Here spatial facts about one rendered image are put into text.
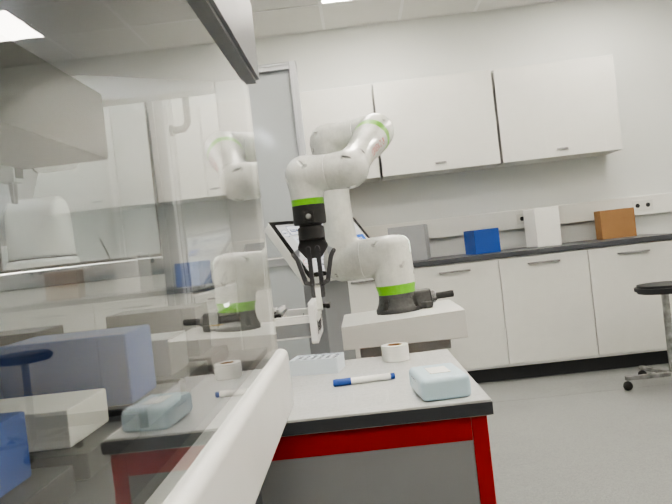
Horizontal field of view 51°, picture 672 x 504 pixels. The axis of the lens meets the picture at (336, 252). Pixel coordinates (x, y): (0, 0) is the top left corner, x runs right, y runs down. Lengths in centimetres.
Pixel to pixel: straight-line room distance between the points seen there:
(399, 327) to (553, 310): 312
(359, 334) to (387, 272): 25
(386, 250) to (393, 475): 102
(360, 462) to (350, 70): 471
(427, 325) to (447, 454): 79
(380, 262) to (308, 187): 43
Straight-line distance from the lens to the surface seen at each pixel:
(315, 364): 176
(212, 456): 63
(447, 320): 211
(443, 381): 135
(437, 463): 137
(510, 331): 509
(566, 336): 519
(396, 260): 224
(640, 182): 609
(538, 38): 605
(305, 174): 194
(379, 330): 210
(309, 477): 137
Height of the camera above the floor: 107
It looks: level
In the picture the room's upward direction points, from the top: 6 degrees counter-clockwise
